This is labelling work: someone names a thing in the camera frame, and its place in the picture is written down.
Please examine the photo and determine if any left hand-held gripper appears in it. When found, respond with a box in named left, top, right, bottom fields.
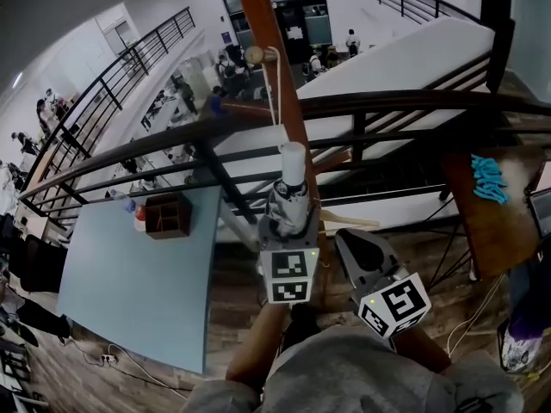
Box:
left=257, top=206, right=322, bottom=305

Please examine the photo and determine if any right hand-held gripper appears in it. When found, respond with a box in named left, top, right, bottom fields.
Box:
left=334, top=228, right=433, bottom=340

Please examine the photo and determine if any wooden coat stand pole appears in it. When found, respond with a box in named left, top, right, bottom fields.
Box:
left=214, top=0, right=354, bottom=313

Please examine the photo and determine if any person's left forearm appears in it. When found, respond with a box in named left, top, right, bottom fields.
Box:
left=226, top=303, right=288, bottom=393

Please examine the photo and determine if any person's right forearm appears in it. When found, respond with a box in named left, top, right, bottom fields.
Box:
left=393, top=329, right=453, bottom=374

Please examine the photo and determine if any pale wooden clothes hanger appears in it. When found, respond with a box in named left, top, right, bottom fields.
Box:
left=318, top=208, right=382, bottom=234

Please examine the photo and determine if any person's black trouser leg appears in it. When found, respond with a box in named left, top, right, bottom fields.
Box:
left=283, top=303, right=322, bottom=353

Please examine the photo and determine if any person's grey sweatshirt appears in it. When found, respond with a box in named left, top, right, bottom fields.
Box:
left=180, top=327, right=526, bottom=413

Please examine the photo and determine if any brown wooden organizer box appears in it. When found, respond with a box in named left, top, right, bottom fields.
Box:
left=145, top=191, right=193, bottom=241

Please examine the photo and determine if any brown wooden table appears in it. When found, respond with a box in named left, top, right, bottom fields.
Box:
left=441, top=144, right=551, bottom=281

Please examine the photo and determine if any pile of blue clips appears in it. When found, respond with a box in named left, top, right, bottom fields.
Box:
left=470, top=152, right=511, bottom=206

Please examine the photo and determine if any black metal railing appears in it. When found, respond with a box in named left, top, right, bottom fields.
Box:
left=16, top=90, right=551, bottom=231

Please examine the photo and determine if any light blue table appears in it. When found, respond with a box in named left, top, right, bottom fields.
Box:
left=56, top=185, right=223, bottom=376

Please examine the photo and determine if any grey laptop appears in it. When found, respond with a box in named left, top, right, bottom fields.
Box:
left=524, top=161, right=551, bottom=238

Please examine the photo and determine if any black balcony railing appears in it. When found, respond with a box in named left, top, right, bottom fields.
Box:
left=25, top=6, right=197, bottom=180

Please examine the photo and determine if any black office chair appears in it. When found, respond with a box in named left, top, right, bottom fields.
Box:
left=8, top=234, right=70, bottom=294

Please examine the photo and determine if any white charging cable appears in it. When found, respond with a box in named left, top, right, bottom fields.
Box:
left=446, top=273, right=507, bottom=359

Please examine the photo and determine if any white power strip with cable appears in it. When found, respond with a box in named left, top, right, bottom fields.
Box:
left=68, top=337, right=195, bottom=399

